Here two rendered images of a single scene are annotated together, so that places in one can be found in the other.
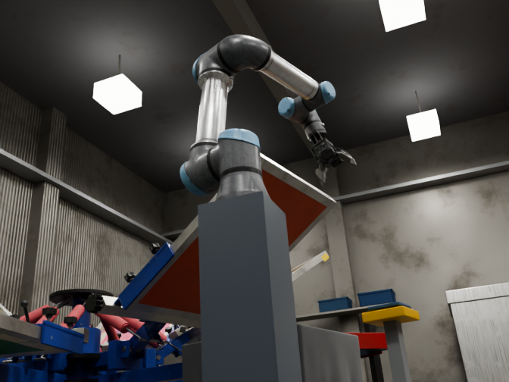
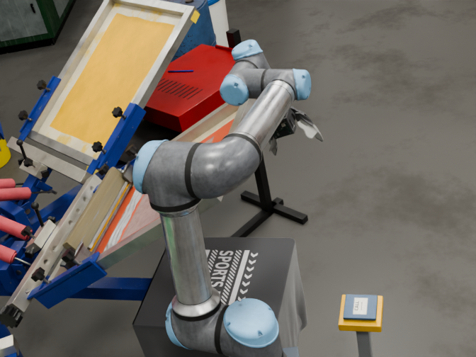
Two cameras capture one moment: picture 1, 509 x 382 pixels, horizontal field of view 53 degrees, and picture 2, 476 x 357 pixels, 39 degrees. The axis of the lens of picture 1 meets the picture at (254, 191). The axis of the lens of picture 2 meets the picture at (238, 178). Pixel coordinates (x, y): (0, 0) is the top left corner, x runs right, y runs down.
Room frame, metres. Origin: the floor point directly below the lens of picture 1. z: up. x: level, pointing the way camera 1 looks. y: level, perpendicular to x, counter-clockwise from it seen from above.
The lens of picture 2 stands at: (0.20, 0.26, 2.55)
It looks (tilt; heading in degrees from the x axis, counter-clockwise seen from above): 35 degrees down; 346
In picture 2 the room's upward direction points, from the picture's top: 12 degrees counter-clockwise
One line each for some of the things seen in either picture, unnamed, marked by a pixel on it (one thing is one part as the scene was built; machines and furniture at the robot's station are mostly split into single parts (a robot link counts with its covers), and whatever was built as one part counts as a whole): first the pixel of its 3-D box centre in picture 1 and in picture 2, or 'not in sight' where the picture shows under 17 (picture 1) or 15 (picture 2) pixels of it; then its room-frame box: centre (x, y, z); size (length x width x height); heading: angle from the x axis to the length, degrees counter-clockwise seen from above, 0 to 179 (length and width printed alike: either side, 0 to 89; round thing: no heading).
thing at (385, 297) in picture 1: (377, 299); not in sight; (8.07, -1.79, 2.28); 0.53 x 0.40 x 0.21; 70
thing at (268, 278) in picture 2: not in sight; (216, 280); (1.93, -0.02, 0.95); 0.48 x 0.44 x 0.01; 56
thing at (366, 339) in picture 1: (327, 346); (193, 84); (3.18, -0.37, 1.06); 0.61 x 0.46 x 0.12; 116
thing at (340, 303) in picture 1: (335, 306); not in sight; (8.30, -1.16, 2.27); 0.49 x 0.36 x 0.19; 70
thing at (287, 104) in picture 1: (296, 108); (245, 83); (1.68, -0.18, 1.77); 0.11 x 0.11 x 0.08; 48
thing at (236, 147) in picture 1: (238, 154); (251, 333); (1.27, 0.04, 1.37); 0.13 x 0.12 x 0.14; 48
